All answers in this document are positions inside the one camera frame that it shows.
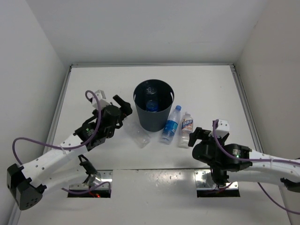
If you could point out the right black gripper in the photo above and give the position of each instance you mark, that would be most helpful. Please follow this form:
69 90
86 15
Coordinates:
198 134

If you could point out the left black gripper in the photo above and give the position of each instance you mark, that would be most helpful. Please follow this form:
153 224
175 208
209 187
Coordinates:
125 107

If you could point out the short blue label bottle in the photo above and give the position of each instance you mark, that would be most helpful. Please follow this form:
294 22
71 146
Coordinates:
151 99

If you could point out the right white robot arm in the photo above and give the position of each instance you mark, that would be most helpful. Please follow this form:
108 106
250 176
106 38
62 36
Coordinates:
265 169

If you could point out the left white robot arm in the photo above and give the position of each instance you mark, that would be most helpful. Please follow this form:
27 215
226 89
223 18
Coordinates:
66 163

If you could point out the dark grey plastic bin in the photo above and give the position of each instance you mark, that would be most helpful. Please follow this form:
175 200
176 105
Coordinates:
153 121

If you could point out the orange white label bottle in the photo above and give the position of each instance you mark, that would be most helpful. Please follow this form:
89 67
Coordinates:
186 128

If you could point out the tall blue cap bottle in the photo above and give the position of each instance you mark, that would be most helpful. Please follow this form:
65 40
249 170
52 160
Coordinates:
171 126

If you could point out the clear crushed plastic bottle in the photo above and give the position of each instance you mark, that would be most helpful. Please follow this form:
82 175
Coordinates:
138 135

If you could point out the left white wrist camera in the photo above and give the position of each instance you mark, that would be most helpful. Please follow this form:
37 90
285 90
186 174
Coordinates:
101 98

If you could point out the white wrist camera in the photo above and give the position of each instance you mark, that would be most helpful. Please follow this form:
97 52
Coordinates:
221 128
101 98

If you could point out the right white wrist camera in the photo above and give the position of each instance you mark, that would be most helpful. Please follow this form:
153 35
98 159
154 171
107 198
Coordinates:
221 128

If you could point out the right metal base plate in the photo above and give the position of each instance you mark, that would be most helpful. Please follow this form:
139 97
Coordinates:
203 181

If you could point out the metal base plate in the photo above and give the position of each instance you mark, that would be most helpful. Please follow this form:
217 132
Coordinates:
203 181
103 178

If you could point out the right aluminium frame rail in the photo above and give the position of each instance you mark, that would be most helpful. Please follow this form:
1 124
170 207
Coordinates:
246 108

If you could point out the aluminium frame rail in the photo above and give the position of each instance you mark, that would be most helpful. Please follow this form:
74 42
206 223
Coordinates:
246 108
53 127

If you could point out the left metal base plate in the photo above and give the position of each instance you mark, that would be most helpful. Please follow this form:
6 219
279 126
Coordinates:
103 178

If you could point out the left aluminium frame rail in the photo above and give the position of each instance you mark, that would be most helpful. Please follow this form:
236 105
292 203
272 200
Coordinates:
53 127

